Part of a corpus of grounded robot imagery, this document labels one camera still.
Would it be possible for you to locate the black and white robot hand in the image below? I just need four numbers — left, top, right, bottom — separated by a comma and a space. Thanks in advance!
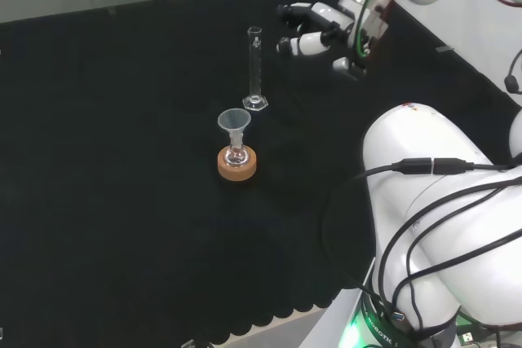
275, 1, 368, 80

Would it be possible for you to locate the black table cloth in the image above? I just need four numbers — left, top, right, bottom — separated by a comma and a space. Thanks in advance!
0, 0, 522, 346

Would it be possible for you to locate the clear round-bottom flask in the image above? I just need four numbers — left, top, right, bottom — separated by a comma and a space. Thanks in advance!
223, 134, 250, 168

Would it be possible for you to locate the clear glass graduated cylinder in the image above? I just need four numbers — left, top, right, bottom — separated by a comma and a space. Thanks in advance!
241, 26, 269, 112

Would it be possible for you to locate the cork ring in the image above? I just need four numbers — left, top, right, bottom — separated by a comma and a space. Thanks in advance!
217, 146, 258, 183

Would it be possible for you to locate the clear plastic funnel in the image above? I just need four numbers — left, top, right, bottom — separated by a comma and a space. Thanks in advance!
217, 108, 251, 142

